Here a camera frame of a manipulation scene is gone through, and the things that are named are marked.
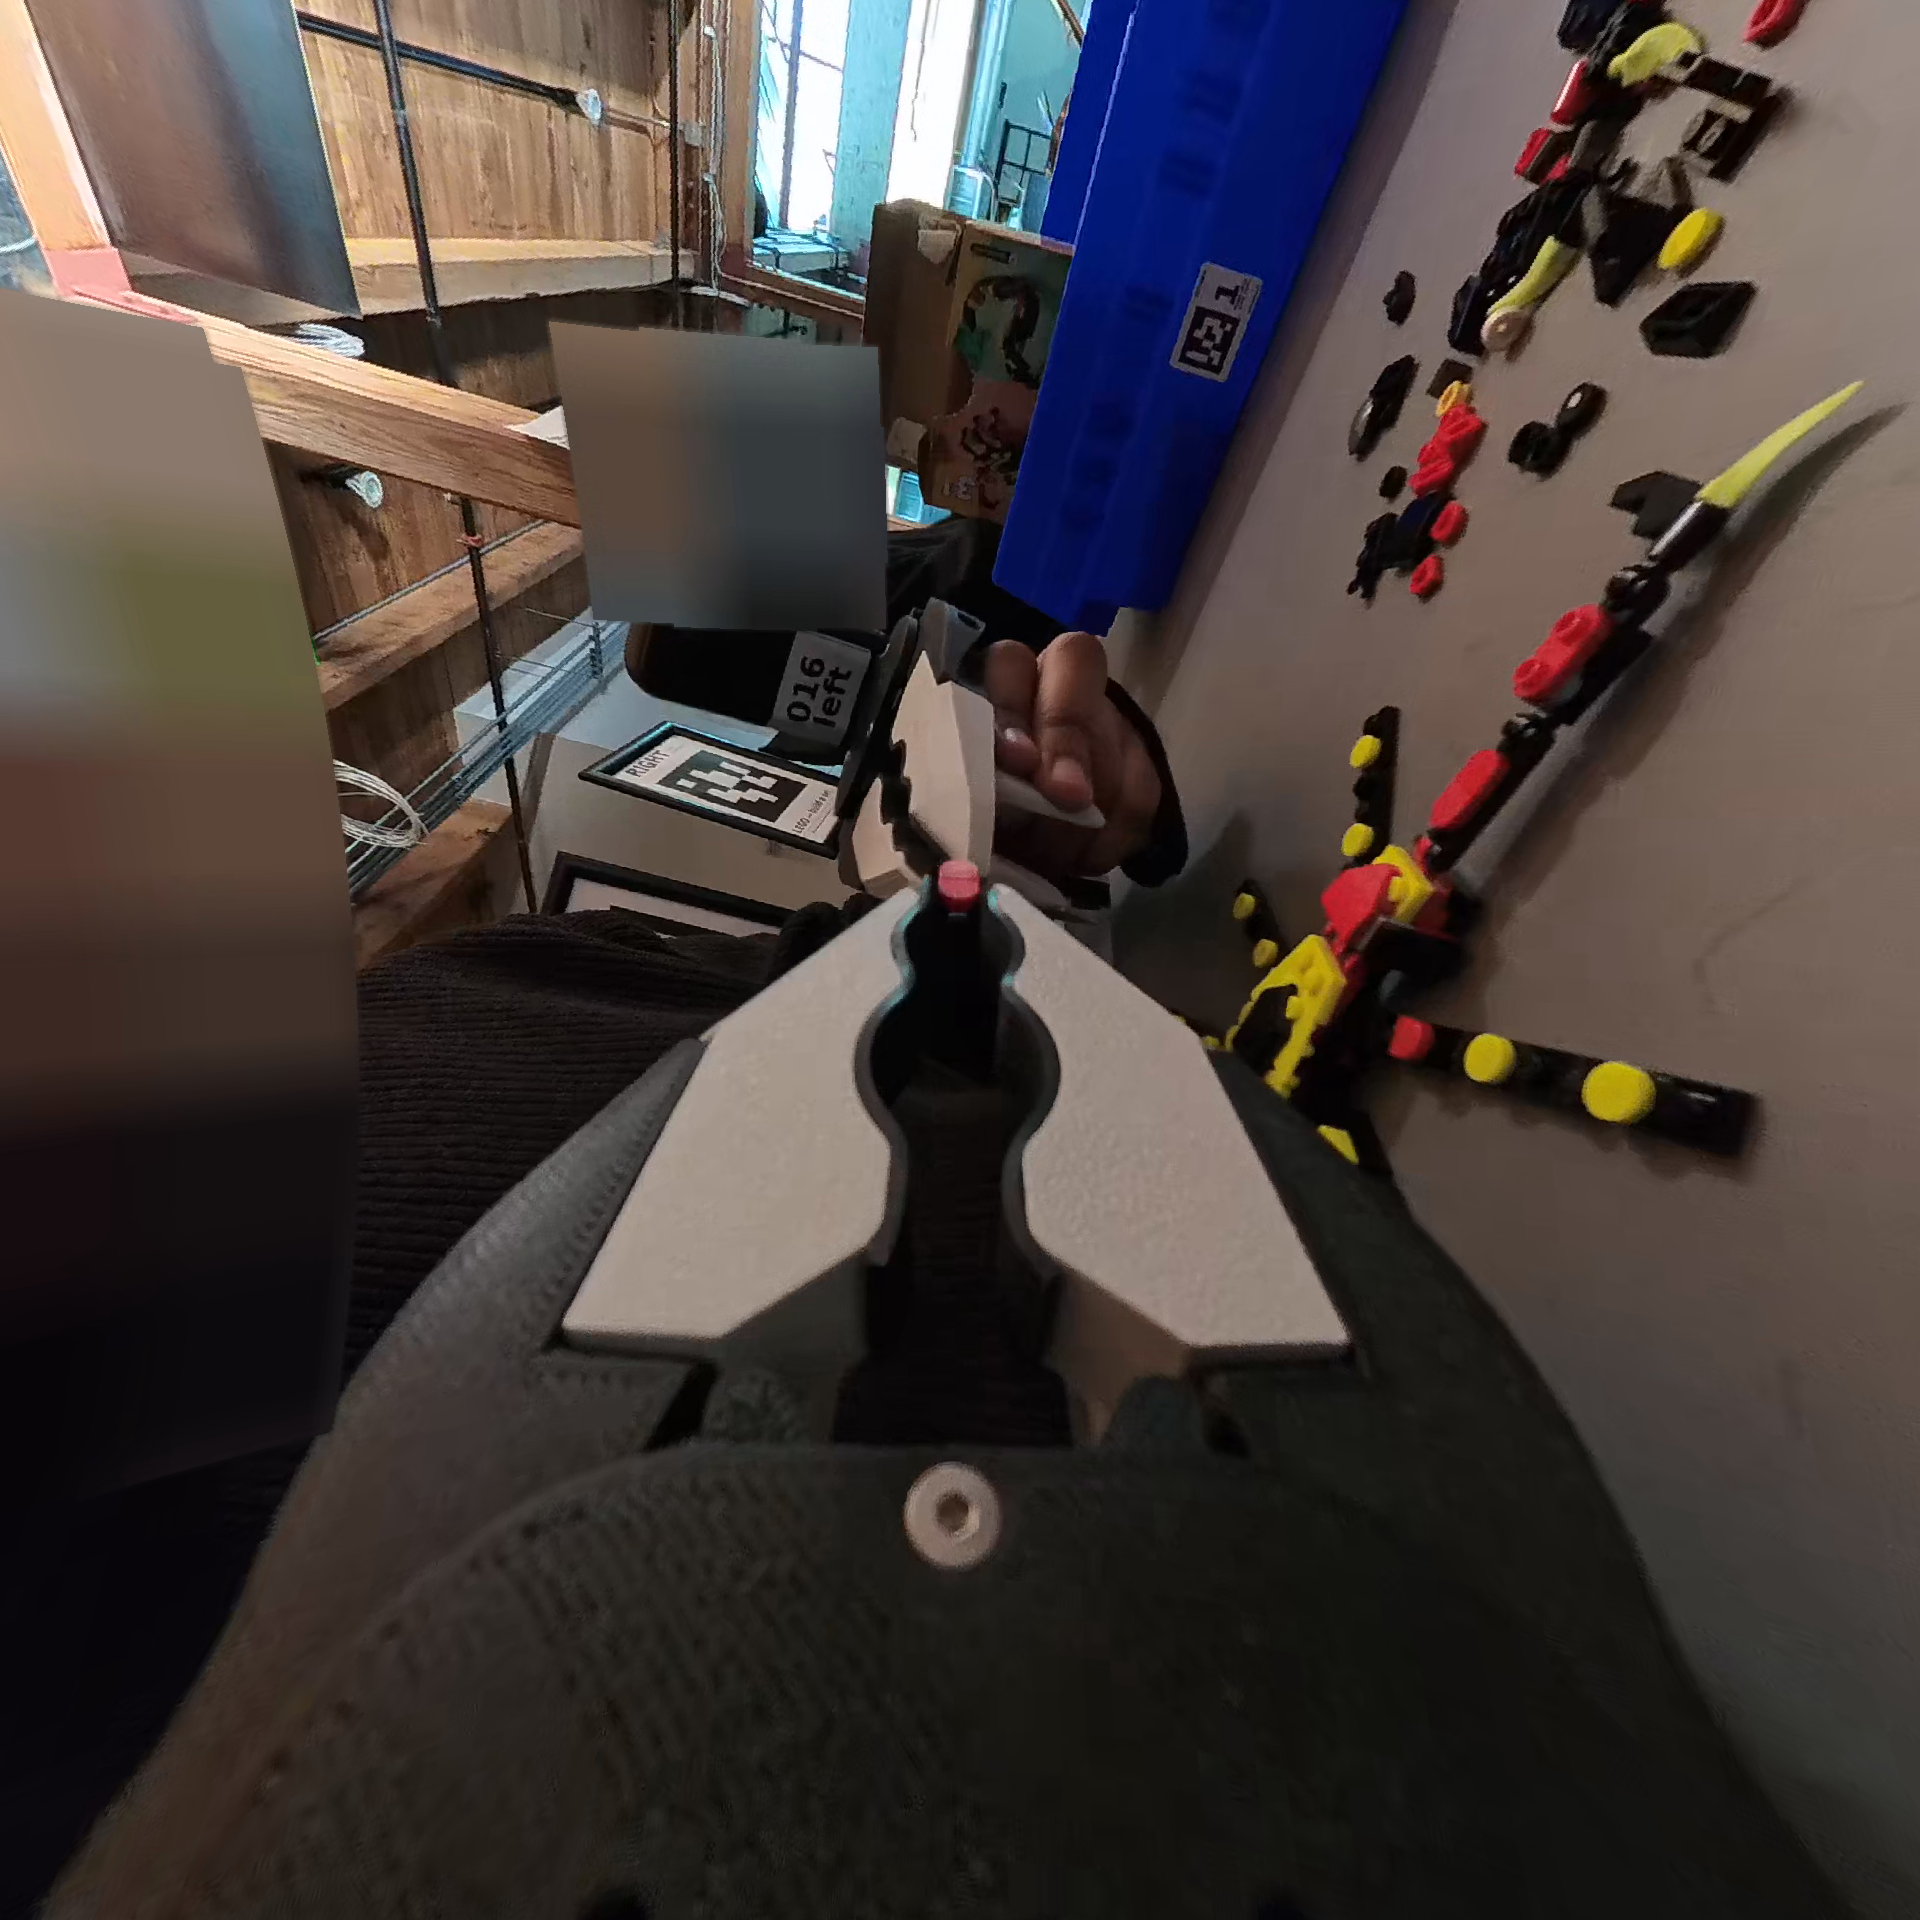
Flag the small black lego plate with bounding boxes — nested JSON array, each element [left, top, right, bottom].
[[1639, 280, 1756, 356]]

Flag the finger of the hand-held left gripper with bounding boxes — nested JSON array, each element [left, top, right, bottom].
[[840, 808, 927, 901], [889, 656, 1003, 884]]

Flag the small black red lego assembly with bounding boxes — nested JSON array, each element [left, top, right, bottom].
[[931, 858, 1003, 1070]]

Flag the wooden ceiling beam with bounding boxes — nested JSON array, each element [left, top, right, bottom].
[[59, 287, 587, 532]]

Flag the black framed sign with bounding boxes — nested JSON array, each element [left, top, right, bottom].
[[540, 852, 797, 941], [576, 719, 849, 860]]

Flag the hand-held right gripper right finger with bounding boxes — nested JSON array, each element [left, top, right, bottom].
[[983, 886, 1354, 1427]]

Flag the silver ventilation ducts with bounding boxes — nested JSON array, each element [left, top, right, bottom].
[[22, 0, 365, 321]]

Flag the person's left hand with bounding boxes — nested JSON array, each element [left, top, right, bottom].
[[983, 632, 1115, 879]]

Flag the blue bin with printed tag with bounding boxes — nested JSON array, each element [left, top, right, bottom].
[[990, 0, 1412, 632]]

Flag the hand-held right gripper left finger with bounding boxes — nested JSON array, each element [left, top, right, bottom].
[[558, 886, 927, 1348]]

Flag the brown cardboard box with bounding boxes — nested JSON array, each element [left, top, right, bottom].
[[863, 195, 1073, 527]]

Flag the pile of lego pieces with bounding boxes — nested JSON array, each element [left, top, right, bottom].
[[1342, 0, 1808, 602]]

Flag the black yellow lego scorpion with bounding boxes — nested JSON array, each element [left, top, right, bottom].
[[1201, 380, 1871, 1172]]

